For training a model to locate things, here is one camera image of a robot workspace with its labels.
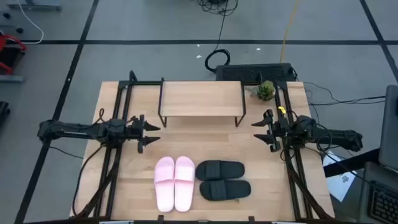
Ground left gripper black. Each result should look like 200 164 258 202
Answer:
124 114 162 154

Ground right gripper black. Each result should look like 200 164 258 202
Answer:
251 108 294 154

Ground pink slide sandal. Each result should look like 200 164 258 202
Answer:
154 156 176 213
174 156 196 213

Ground black slide sandal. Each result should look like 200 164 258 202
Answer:
195 160 246 182
199 180 252 202

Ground wooden shelf rack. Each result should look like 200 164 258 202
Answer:
157 80 248 128

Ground small green succulent plant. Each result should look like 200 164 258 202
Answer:
256 80 276 101

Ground white printed paper sheet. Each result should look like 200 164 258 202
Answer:
322 151 358 202

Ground black metal bar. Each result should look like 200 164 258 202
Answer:
323 148 381 178

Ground grey laptop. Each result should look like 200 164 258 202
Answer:
377 84 398 171

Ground red metal cart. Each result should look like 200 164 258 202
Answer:
0 32 28 76

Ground grey equipment base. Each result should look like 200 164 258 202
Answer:
6 0 62 12

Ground black metal table frame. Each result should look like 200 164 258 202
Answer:
241 80 335 220
73 70 165 220

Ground black coiled floor cable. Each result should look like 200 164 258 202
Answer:
204 0 232 74

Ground thick yellow hanging cable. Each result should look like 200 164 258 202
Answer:
279 0 301 63

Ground black tangled cable bundle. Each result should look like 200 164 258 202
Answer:
195 0 239 17

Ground white floor cable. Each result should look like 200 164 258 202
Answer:
17 0 45 45

